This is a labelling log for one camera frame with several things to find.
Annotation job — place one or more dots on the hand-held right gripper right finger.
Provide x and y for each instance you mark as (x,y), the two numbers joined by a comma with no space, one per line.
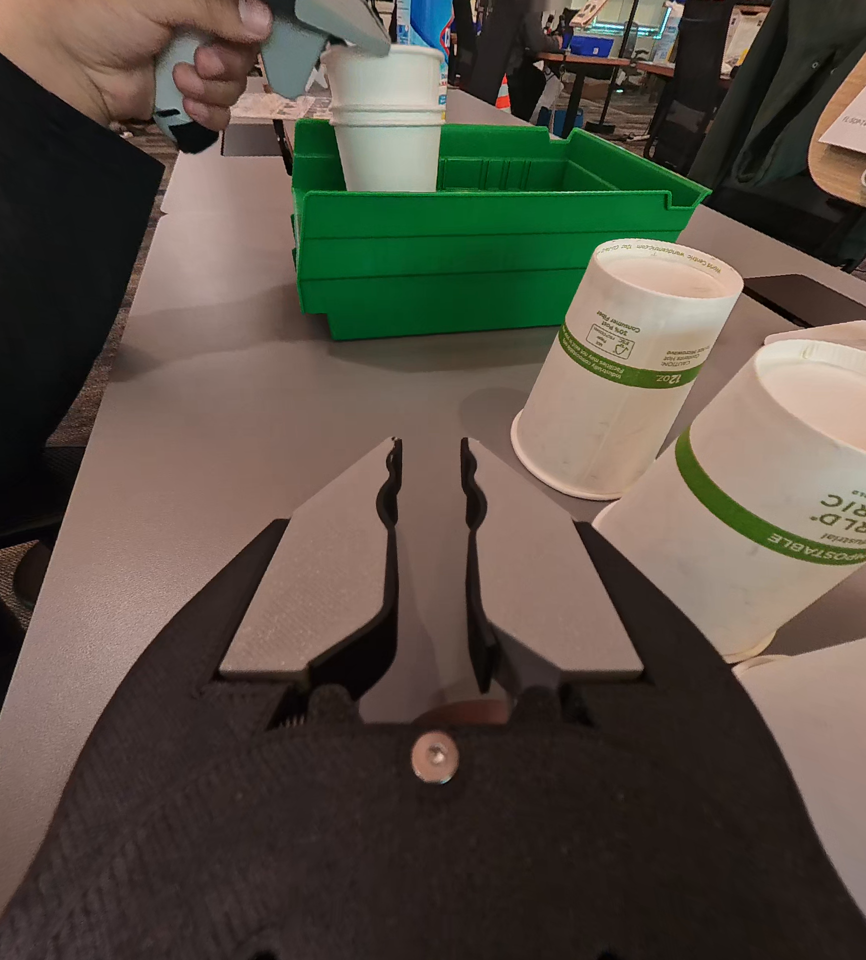
(545,592)

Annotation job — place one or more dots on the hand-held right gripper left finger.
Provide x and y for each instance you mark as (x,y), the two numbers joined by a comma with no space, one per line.
(313,592)

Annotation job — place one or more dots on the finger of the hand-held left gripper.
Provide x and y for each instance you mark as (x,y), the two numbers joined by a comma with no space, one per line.
(294,64)
(350,22)

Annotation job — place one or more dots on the white green-banded paper cup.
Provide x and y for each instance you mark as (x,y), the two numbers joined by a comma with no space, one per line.
(388,79)
(388,111)
(613,390)
(388,157)
(748,540)
(838,787)

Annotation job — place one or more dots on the green plastic bin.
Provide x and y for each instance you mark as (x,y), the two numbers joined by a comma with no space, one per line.
(478,247)

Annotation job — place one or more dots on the person's left forearm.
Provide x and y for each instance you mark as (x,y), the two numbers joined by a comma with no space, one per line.
(28,262)

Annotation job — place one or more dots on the person's left hand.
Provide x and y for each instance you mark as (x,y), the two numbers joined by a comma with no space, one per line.
(103,52)

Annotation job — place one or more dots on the printed paper sheet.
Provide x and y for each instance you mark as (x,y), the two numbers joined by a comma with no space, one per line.
(253,109)

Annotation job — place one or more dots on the blue wipes container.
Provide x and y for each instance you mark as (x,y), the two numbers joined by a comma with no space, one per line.
(429,22)

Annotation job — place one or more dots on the orange traffic cone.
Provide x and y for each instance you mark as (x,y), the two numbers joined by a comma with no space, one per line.
(504,97)

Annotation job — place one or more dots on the blue plastic bin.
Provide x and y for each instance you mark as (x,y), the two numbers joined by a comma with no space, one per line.
(590,46)

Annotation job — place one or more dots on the dark table hatch cover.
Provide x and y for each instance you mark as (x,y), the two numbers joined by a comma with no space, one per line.
(815,300)

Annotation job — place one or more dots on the dark green jacket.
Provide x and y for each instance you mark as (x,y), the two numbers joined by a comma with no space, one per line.
(778,112)

